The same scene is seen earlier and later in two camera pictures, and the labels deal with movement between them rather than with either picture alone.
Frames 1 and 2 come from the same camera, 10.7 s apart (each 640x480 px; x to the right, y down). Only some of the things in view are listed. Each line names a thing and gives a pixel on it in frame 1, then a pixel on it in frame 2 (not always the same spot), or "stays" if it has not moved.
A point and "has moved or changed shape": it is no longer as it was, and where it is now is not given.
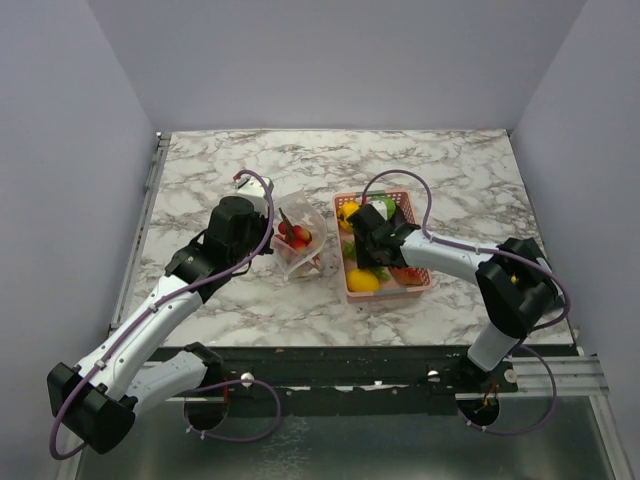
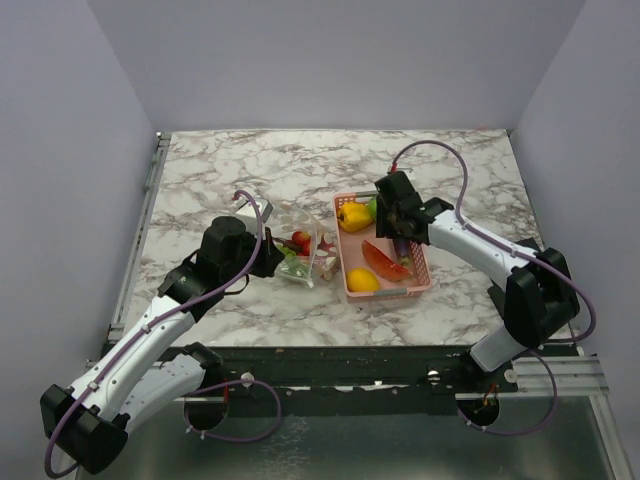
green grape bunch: x=350 y=249 -> x=292 y=264
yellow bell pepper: x=345 y=210 stays
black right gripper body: x=365 y=255 -> x=386 y=221
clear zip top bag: x=299 y=234 has moved or changed shape
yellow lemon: x=359 y=280 stays
